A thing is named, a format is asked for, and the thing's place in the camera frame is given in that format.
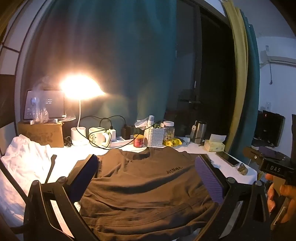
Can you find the red labelled can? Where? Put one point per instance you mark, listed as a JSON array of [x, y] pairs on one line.
[[138, 141]]

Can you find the black power adapter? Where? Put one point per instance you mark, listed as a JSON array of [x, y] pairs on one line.
[[126, 132]]

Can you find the glass jar white lid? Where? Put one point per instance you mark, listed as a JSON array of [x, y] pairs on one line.
[[168, 132]]

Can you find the white textured table cover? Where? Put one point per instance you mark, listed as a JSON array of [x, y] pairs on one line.
[[67, 155]]

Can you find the cardboard box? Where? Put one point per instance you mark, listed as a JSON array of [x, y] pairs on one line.
[[41, 134]]

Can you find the white air conditioner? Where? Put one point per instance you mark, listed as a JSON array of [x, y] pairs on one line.
[[279, 60]]

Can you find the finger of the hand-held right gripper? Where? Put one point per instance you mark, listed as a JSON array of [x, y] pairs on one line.
[[269, 152]]

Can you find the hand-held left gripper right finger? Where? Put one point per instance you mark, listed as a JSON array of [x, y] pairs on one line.
[[209, 179]]

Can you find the wide teal curtain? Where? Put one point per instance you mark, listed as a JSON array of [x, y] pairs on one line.
[[115, 58]]

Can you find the white mug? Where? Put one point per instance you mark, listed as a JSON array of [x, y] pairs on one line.
[[97, 136]]

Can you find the white woven basket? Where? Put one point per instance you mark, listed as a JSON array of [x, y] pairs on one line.
[[153, 138]]

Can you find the white desk lamp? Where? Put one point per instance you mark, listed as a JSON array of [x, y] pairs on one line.
[[79, 136]]

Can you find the tissue box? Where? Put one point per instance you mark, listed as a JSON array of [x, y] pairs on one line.
[[214, 146]]

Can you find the tablet on white stand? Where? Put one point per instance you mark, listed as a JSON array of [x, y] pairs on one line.
[[54, 104]]

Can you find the steel tumbler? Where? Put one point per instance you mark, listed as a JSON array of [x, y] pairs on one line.
[[199, 132]]

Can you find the narrow teal curtain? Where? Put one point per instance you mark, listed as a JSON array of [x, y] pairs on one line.
[[252, 69]]

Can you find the yellow snack packet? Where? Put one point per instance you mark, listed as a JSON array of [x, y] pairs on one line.
[[172, 142]]

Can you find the clear plastic bag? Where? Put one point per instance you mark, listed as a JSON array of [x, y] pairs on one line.
[[39, 113]]

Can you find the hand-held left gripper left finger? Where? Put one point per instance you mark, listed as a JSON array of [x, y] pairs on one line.
[[83, 178]]

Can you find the yellow curtain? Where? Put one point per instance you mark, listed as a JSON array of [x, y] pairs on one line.
[[240, 69]]

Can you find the white charger plug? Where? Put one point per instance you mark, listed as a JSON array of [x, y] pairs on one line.
[[112, 134]]

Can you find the dark window black frame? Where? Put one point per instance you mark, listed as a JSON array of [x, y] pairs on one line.
[[212, 69]]

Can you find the small brown stone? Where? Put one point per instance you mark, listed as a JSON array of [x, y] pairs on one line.
[[243, 169]]

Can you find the dark brown t-shirt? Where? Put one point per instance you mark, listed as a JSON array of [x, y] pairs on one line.
[[143, 185]]

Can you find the person's right hand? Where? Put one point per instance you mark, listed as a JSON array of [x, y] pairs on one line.
[[289, 197]]

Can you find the white power strip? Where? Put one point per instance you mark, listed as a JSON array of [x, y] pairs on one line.
[[120, 143]]

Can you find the white crumpled garment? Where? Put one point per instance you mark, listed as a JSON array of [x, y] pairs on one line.
[[23, 157]]

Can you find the white crumpled tissue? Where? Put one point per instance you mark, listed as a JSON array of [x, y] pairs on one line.
[[141, 124]]

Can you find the smartphone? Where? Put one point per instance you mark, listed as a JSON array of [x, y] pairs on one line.
[[227, 159]]

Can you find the black monitor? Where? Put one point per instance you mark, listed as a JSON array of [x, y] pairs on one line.
[[269, 127]]

